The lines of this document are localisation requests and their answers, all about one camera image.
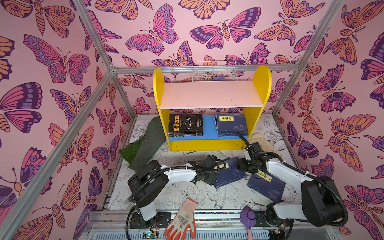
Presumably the purple item in basket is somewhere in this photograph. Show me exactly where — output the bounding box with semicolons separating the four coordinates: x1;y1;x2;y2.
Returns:
213;75;226;82

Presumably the clear wire basket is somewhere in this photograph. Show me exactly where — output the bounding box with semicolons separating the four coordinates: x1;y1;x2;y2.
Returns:
192;60;239;83

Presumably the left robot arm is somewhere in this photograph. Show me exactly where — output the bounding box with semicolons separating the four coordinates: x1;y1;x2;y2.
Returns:
128;156;227;224

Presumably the green circuit board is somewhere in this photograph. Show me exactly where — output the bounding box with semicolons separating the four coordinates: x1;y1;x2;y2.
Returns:
142;231;159;240

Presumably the black antler cover book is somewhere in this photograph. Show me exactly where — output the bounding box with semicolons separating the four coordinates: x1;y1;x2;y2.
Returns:
168;114;204;137

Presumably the red white work glove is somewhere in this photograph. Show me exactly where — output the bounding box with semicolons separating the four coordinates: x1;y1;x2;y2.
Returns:
164;198;199;240

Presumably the green artificial grass mat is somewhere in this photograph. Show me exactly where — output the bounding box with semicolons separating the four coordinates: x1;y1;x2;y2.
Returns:
120;117;166;171

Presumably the blue thread-bound book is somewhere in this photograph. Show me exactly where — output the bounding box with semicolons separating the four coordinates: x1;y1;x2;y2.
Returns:
218;133;248;137

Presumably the black wolf cover book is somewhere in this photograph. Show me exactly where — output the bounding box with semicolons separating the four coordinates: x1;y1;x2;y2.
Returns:
169;134;203;139

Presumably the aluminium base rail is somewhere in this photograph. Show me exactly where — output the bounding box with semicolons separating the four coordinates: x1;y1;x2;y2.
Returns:
81;210;344;240

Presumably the yellow pink blue bookshelf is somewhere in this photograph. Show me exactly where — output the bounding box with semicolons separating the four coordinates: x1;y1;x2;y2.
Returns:
153;65;272;152

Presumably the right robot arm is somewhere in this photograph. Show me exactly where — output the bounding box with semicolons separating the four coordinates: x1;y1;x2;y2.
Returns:
239;135;349;227

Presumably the beige work glove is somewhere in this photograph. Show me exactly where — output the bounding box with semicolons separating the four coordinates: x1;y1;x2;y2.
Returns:
249;133;283;158

